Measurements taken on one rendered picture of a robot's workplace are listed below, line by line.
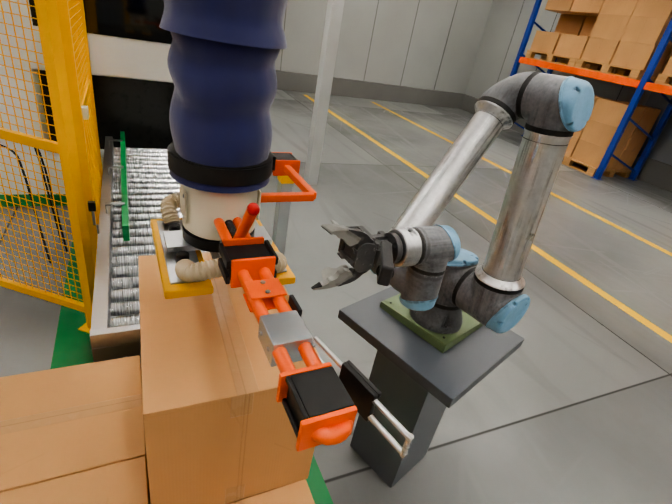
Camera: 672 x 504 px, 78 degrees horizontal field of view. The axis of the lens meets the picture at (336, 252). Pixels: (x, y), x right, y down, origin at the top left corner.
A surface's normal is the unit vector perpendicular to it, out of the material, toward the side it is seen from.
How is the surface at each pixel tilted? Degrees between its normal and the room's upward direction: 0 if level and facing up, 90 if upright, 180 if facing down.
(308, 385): 0
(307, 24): 90
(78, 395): 0
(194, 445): 90
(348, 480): 0
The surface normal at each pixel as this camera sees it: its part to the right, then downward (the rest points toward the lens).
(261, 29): 0.68, 0.11
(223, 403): 0.38, 0.51
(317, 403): 0.17, -0.86
